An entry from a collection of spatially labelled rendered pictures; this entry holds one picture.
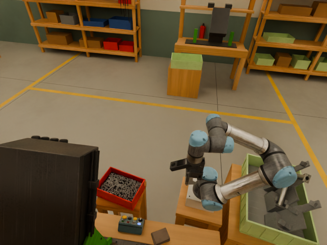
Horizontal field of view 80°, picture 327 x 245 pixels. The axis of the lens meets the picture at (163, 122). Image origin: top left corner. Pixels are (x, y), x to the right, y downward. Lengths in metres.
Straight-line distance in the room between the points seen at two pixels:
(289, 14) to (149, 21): 3.38
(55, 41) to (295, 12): 6.20
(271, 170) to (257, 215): 0.61
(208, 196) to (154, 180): 1.52
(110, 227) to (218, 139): 0.91
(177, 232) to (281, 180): 0.69
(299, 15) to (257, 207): 4.75
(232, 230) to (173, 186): 1.20
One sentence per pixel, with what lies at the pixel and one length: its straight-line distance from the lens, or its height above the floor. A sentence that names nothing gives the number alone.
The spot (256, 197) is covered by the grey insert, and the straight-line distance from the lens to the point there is 1.75.
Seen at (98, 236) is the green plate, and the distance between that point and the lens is 1.11.
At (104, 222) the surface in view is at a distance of 1.47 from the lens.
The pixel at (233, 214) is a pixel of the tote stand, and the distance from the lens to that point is 1.68.
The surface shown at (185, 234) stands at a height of 0.90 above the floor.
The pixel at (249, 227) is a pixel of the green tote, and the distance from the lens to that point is 1.56.
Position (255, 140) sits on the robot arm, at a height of 1.52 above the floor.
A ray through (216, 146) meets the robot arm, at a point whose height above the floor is 1.61.
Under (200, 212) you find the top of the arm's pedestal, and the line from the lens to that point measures 1.55.
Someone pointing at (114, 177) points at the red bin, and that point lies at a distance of 1.66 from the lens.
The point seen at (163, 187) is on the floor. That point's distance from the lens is 2.63.
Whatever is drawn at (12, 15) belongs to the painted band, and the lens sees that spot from 8.29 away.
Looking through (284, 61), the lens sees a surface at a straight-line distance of 6.03.
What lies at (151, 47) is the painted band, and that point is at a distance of 6.31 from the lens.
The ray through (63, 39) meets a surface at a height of 0.41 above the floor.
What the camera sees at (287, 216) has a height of 0.94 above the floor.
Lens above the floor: 2.21
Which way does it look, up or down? 39 degrees down
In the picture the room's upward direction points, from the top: 3 degrees clockwise
